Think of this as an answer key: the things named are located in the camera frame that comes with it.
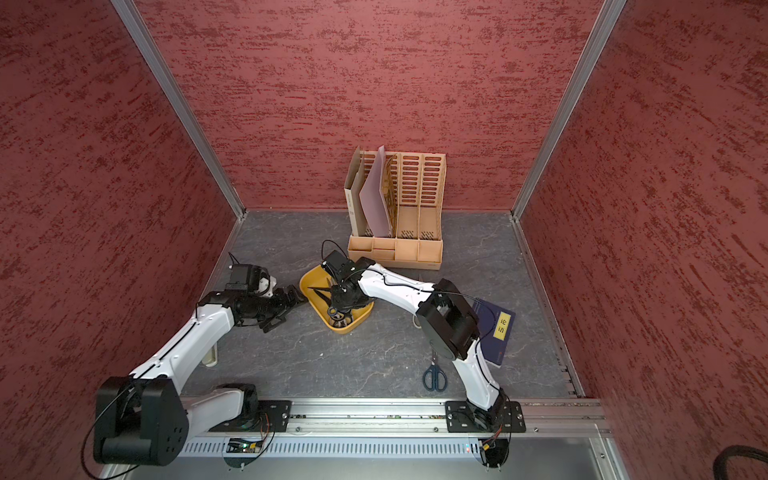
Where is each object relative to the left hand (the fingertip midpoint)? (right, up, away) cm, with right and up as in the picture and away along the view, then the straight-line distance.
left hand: (297, 313), depth 84 cm
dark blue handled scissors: (+40, -17, -3) cm, 43 cm away
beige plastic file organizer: (+36, +42, +31) cm, 63 cm away
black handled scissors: (+11, -3, +6) cm, 12 cm away
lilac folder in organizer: (+21, +35, +11) cm, 42 cm away
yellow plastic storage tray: (+3, +9, +14) cm, 17 cm away
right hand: (+13, 0, +5) cm, 14 cm away
